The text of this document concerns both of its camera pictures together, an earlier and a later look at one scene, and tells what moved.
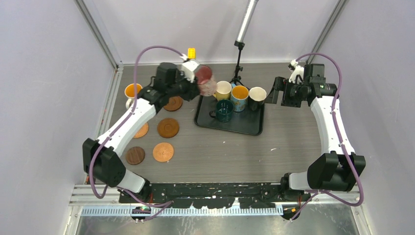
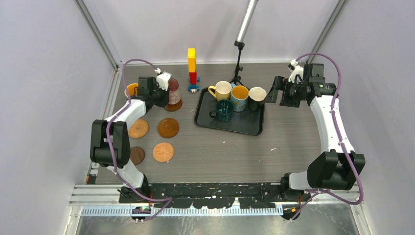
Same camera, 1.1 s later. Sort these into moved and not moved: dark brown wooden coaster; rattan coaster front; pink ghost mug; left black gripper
Moved: pink ghost mug; left black gripper
Not moved: dark brown wooden coaster; rattan coaster front
